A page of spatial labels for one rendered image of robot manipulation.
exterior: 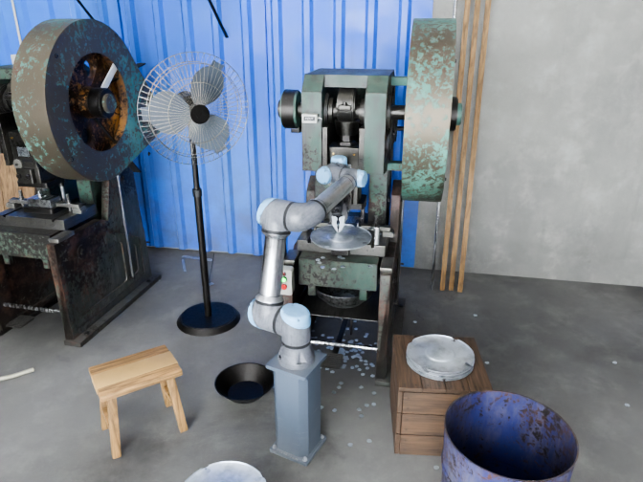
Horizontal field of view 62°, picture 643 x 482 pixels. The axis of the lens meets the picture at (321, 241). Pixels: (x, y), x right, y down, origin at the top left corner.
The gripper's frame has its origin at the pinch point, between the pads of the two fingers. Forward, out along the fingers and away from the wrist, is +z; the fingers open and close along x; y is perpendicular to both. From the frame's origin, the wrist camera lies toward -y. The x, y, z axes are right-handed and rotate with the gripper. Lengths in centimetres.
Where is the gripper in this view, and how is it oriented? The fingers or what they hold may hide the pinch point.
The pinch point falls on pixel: (338, 230)
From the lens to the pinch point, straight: 255.6
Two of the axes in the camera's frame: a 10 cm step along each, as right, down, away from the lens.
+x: -9.8, -0.6, 1.8
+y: 1.9, -3.7, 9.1
